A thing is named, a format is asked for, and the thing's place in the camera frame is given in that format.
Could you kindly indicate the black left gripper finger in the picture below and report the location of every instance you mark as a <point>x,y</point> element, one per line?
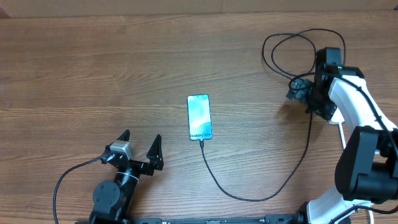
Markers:
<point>154,154</point>
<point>125,136</point>

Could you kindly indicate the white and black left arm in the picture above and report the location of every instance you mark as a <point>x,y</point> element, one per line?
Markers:
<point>112,199</point>

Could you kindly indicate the white power strip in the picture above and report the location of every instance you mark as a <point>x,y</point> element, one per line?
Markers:
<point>337,118</point>

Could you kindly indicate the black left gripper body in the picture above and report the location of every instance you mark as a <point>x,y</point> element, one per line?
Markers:
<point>143,167</point>

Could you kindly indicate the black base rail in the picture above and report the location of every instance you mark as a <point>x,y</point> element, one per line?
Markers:
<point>268,219</point>

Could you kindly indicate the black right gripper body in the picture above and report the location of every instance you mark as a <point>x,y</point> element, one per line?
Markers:
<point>317,102</point>

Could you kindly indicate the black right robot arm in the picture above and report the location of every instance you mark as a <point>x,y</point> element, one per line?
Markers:
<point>366,173</point>

